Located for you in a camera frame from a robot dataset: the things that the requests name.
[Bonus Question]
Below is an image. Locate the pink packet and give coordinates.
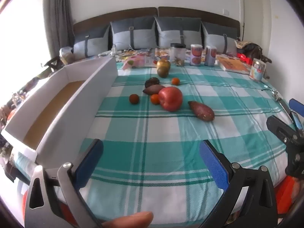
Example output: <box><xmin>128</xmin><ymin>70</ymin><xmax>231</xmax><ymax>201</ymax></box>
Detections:
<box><xmin>122</xmin><ymin>55</ymin><xmax>146</xmax><ymax>70</ymax></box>

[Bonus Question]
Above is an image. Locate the black cable with metal clip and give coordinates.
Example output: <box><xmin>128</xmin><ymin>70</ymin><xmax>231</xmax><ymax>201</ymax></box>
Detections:
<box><xmin>261</xmin><ymin>81</ymin><xmax>292</xmax><ymax>114</ymax></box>

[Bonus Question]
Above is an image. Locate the large red apple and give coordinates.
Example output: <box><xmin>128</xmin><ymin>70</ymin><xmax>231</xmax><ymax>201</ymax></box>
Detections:
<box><xmin>158</xmin><ymin>87</ymin><xmax>183</xmax><ymax>112</ymax></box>

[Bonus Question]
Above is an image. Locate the yellow round fruit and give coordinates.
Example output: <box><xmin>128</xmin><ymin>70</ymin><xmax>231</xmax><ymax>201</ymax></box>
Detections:
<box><xmin>157</xmin><ymin>59</ymin><xmax>171</xmax><ymax>70</ymax></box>

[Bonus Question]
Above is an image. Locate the brown sweet potato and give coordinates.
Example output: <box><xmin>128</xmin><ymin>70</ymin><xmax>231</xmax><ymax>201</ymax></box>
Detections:
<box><xmin>143</xmin><ymin>85</ymin><xmax>166</xmax><ymax>95</ymax></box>

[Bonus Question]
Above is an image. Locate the teal plaid bedsheet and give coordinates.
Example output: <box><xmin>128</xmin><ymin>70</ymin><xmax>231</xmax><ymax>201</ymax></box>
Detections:
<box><xmin>9</xmin><ymin>49</ymin><xmax>300</xmax><ymax>226</ymax></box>

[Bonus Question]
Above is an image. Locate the red flat packet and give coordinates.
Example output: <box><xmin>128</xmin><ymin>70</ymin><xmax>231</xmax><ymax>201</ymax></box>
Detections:
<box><xmin>237</xmin><ymin>53</ymin><xmax>253</xmax><ymax>65</ymax></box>

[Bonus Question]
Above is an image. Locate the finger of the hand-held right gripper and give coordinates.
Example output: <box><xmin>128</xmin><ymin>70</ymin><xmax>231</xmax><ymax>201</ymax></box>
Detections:
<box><xmin>289</xmin><ymin>98</ymin><xmax>304</xmax><ymax>112</ymax></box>
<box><xmin>266</xmin><ymin>112</ymin><xmax>304</xmax><ymax>145</ymax></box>

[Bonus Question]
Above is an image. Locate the dark brown round fruit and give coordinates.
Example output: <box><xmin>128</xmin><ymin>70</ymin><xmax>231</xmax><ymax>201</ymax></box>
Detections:
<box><xmin>145</xmin><ymin>77</ymin><xmax>160</xmax><ymax>88</ymax></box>

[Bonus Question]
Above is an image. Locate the orange book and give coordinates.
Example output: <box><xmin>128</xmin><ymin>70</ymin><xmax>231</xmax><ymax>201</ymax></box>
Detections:
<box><xmin>217</xmin><ymin>56</ymin><xmax>250</xmax><ymax>74</ymax></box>

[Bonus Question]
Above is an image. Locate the white cardboard box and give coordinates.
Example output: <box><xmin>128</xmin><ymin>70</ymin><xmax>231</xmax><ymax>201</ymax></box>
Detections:
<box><xmin>1</xmin><ymin>56</ymin><xmax>117</xmax><ymax>169</ymax></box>

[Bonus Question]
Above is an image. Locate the reddish sweet potato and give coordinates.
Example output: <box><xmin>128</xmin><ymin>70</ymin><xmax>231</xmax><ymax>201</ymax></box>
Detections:
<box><xmin>188</xmin><ymin>100</ymin><xmax>215</xmax><ymax>121</ymax></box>

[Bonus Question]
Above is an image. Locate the clear jar with black lid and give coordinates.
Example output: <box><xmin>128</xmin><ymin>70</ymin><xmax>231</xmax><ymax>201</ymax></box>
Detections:
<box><xmin>170</xmin><ymin>43</ymin><xmax>186</xmax><ymax>66</ymax></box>

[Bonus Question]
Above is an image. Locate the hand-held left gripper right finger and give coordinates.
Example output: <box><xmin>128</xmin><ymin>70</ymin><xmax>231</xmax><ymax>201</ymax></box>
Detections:
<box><xmin>199</xmin><ymin>140</ymin><xmax>278</xmax><ymax>228</ymax></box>

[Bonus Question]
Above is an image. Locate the white can with orange label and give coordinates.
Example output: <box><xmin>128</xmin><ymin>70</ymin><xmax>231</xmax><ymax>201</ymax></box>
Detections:
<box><xmin>190</xmin><ymin>44</ymin><xmax>203</xmax><ymax>66</ymax></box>
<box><xmin>204</xmin><ymin>46</ymin><xmax>217</xmax><ymax>66</ymax></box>

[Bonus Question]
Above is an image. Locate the small printed tin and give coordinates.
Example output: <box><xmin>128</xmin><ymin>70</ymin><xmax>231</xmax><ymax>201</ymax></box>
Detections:
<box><xmin>249</xmin><ymin>58</ymin><xmax>266</xmax><ymax>82</ymax></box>

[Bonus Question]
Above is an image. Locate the orange red cloth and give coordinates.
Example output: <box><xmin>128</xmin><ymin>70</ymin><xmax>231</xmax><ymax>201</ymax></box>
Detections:
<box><xmin>275</xmin><ymin>176</ymin><xmax>302</xmax><ymax>215</ymax></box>

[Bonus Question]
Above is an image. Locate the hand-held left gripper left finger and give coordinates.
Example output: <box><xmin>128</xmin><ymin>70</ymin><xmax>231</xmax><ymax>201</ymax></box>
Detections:
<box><xmin>24</xmin><ymin>138</ymin><xmax>105</xmax><ymax>228</ymax></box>

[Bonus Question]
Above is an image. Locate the clear plastic bag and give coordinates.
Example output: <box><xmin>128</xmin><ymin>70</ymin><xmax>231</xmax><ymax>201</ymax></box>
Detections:
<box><xmin>59</xmin><ymin>47</ymin><xmax>74</xmax><ymax>64</ymax></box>

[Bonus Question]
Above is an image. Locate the dark bag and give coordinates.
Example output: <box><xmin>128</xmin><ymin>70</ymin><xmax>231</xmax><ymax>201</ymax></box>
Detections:
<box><xmin>237</xmin><ymin>42</ymin><xmax>272</xmax><ymax>63</ymax></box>

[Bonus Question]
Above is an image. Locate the grey curtain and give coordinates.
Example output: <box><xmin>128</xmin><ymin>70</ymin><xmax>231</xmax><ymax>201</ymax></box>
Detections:
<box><xmin>44</xmin><ymin>0</ymin><xmax>74</xmax><ymax>53</ymax></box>

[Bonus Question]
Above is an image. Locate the grey two-tone pillow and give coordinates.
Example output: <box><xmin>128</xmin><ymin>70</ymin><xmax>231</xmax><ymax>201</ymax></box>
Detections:
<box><xmin>110</xmin><ymin>16</ymin><xmax>157</xmax><ymax>51</ymax></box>
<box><xmin>201</xmin><ymin>21</ymin><xmax>240</xmax><ymax>54</ymax></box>
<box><xmin>73</xmin><ymin>26</ymin><xmax>110</xmax><ymax>59</ymax></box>
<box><xmin>154</xmin><ymin>17</ymin><xmax>202</xmax><ymax>50</ymax></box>

